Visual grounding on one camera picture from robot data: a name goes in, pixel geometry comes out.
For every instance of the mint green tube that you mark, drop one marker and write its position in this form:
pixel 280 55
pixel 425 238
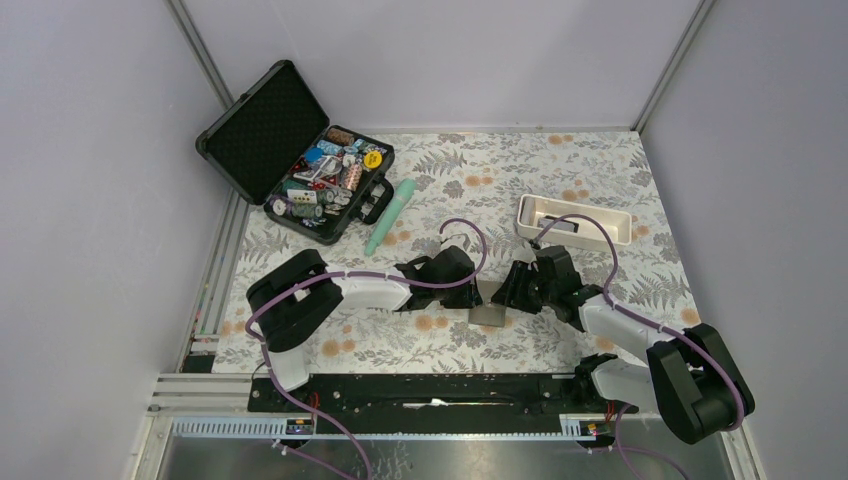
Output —
pixel 401 197

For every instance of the taupe leather card holder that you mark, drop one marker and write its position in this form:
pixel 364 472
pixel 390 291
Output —
pixel 487 313

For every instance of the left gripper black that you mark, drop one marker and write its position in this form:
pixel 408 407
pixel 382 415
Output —
pixel 469 295

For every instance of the black poker chip case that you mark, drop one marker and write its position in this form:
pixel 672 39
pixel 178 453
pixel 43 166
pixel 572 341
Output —
pixel 264 145

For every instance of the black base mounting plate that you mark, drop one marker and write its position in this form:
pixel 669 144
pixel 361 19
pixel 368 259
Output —
pixel 487 405

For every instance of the playing card deck box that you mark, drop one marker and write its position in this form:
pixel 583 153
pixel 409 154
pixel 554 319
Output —
pixel 302 196

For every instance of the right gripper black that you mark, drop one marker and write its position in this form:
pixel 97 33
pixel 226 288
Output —
pixel 511 291

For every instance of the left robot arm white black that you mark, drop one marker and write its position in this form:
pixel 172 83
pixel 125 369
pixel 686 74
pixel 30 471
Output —
pixel 290 303

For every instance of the card in white tray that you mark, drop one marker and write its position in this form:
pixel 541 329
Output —
pixel 563 225

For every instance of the floral patterned table mat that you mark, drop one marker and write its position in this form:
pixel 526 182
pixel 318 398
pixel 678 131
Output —
pixel 468 188

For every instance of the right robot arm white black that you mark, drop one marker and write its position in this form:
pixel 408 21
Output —
pixel 688 377

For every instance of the white rectangular tray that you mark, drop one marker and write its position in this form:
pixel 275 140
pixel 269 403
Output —
pixel 594 223

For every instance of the yellow poker chip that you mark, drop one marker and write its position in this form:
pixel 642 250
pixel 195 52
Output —
pixel 372 159

